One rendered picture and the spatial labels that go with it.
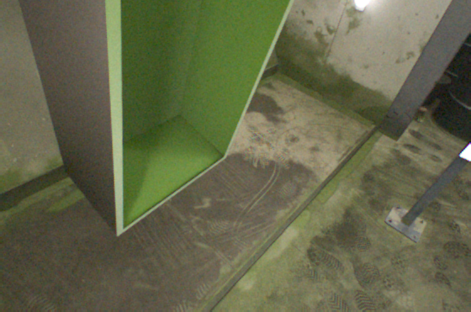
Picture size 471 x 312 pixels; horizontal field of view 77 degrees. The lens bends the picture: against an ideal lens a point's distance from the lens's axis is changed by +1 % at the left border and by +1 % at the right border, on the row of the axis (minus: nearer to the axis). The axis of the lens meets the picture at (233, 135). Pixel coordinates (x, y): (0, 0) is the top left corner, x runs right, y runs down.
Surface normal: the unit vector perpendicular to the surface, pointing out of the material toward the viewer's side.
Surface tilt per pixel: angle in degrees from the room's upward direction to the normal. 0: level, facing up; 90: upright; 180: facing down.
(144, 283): 0
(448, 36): 90
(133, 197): 12
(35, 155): 57
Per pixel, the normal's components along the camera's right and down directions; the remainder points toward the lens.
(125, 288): 0.11, -0.75
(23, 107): 0.68, 0.02
